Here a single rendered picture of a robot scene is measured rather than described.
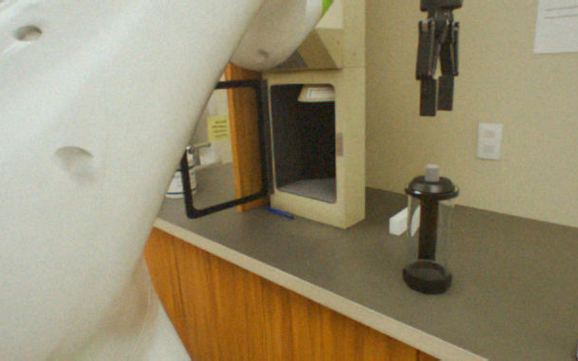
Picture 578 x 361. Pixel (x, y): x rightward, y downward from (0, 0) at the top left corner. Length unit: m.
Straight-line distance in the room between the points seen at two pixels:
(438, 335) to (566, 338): 0.21
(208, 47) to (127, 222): 0.11
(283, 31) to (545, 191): 1.07
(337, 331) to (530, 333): 0.39
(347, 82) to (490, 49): 0.48
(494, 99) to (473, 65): 0.13
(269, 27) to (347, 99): 0.66
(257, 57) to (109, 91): 0.36
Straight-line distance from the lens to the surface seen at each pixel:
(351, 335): 0.97
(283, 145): 1.34
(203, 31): 0.22
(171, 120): 0.19
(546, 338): 0.87
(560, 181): 1.39
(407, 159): 1.52
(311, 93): 1.20
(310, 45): 1.06
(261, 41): 0.50
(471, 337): 0.82
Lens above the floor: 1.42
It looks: 15 degrees down
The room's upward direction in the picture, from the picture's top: 3 degrees counter-clockwise
